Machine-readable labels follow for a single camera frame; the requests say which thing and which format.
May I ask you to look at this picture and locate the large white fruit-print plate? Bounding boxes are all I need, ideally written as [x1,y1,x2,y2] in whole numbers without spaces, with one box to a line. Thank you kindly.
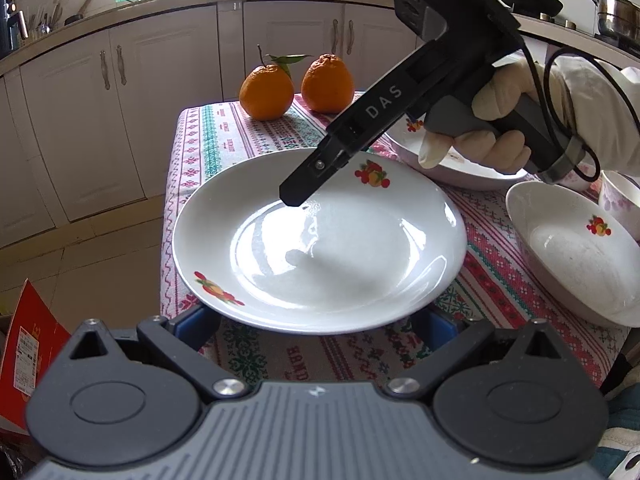
[172,149,466,335]

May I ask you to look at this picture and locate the white shallow fruit-print bowl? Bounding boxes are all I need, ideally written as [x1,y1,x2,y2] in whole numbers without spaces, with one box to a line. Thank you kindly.
[506,181,639,328]

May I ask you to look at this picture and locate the right forearm white sleeve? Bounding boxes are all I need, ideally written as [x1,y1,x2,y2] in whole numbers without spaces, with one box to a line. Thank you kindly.
[554,56,639,177]

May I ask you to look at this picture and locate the white kitchen cabinets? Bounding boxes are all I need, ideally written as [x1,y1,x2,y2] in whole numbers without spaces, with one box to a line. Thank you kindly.
[1,0,418,245]

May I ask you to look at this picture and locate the right hand in white glove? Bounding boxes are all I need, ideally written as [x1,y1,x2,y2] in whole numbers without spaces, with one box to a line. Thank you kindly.
[419,56,573,174]

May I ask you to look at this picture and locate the orange without leaf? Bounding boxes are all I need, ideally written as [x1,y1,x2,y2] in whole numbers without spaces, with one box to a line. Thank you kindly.
[300,54,355,115]

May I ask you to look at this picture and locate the orange with green leaf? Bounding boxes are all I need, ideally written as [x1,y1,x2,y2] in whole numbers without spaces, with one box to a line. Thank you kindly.
[239,46,308,122]

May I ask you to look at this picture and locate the red cardboard box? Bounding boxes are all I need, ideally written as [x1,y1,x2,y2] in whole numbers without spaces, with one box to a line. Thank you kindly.
[0,280,70,440]

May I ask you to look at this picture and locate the steel cooking pot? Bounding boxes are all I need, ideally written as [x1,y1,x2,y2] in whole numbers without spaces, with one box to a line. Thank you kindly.
[590,0,640,47]

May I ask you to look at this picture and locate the white pink-flower rice bowl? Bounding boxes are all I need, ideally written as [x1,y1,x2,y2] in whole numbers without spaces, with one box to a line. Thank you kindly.
[599,171,640,242]

